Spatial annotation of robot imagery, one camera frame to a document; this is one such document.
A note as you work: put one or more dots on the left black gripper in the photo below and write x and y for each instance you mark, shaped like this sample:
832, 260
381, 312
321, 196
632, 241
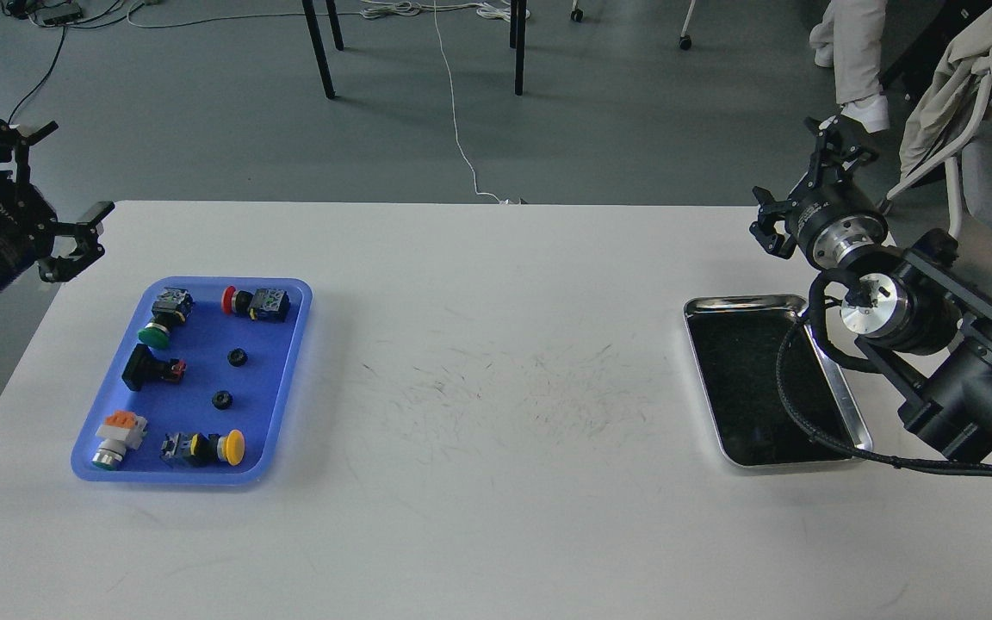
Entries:
29, 225

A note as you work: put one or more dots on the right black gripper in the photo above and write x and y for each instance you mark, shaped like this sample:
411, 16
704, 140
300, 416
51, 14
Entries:
827, 215

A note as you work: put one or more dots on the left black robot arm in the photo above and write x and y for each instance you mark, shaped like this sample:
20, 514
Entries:
30, 229

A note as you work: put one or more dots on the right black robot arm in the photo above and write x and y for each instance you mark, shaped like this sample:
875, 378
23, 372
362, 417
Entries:
875, 308

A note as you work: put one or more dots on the silver metal tray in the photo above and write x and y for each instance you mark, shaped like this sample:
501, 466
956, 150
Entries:
735, 341

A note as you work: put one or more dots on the blue plastic tray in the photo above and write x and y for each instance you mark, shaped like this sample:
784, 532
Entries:
259, 388

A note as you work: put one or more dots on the person in white trousers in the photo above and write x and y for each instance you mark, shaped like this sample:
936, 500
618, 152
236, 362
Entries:
848, 39

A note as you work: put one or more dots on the beige jacket on chair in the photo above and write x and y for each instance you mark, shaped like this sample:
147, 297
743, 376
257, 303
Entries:
953, 78

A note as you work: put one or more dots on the orange grey push button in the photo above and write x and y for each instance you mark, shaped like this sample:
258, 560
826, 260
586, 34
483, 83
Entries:
119, 433

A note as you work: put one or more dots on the black table leg right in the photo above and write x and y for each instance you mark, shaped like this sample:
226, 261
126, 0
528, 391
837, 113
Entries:
518, 16

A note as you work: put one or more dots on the black table leg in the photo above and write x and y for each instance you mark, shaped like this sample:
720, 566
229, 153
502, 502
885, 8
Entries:
518, 16
317, 41

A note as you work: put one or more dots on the black table leg left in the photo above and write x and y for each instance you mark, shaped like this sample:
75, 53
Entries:
317, 41

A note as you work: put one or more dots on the green push button switch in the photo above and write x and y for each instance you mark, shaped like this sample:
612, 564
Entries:
169, 310

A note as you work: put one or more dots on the black selector switch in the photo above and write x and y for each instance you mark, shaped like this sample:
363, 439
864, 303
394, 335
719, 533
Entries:
142, 367

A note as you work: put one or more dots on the red push button switch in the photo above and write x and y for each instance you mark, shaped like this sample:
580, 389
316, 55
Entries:
264, 304

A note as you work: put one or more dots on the yellow push button switch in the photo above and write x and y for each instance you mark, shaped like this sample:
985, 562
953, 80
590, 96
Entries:
198, 450

